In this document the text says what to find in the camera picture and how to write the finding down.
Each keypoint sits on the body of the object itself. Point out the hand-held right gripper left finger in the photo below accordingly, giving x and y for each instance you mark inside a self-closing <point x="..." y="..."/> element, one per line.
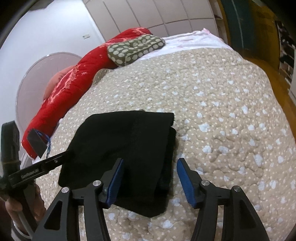
<point x="114" y="183"/>

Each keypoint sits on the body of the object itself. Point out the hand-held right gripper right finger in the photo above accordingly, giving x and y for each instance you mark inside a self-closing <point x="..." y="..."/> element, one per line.
<point x="185" y="180"/>

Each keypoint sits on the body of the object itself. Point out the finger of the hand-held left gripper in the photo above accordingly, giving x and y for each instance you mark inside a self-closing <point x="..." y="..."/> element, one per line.
<point x="57" y="160"/>

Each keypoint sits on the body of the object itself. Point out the black pants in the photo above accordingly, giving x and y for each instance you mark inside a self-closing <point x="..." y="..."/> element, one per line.
<point x="129" y="143"/>

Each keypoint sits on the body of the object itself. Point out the person's left hand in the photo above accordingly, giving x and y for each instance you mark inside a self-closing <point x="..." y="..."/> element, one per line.
<point x="16" y="208"/>

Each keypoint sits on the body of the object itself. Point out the beige dotted quilted blanket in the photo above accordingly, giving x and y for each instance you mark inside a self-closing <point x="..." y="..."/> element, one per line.
<point x="231" y="139"/>

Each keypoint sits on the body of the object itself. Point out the red embroidered quilt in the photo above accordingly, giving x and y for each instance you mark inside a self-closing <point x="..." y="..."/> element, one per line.
<point x="69" y="92"/>

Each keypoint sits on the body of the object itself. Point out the pink pillow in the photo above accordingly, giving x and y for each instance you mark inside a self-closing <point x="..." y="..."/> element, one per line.
<point x="54" y="83"/>

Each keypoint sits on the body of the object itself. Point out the green patterned pillow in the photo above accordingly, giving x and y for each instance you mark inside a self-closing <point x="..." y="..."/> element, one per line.
<point x="129" y="48"/>

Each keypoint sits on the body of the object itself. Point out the white bed sheet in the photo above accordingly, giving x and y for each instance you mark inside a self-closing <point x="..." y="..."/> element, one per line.
<point x="192" y="41"/>

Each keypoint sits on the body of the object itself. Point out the white board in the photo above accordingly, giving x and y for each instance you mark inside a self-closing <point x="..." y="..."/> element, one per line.
<point x="292" y="88"/>

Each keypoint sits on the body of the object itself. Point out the cluttered shoe rack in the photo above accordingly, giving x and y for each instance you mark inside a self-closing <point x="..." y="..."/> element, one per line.
<point x="286" y="51"/>

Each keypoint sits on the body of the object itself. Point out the teal door panel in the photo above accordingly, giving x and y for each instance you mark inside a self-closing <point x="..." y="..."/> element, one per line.
<point x="235" y="23"/>

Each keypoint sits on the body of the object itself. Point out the white glossy wardrobe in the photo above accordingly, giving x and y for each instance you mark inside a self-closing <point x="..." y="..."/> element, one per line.
<point x="150" y="16"/>

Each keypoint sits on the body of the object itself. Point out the yellow wooden door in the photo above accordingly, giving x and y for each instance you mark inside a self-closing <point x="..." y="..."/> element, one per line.
<point x="263" y="30"/>

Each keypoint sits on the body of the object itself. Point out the white wall switch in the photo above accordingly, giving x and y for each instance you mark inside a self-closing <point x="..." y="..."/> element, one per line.
<point x="86" y="36"/>

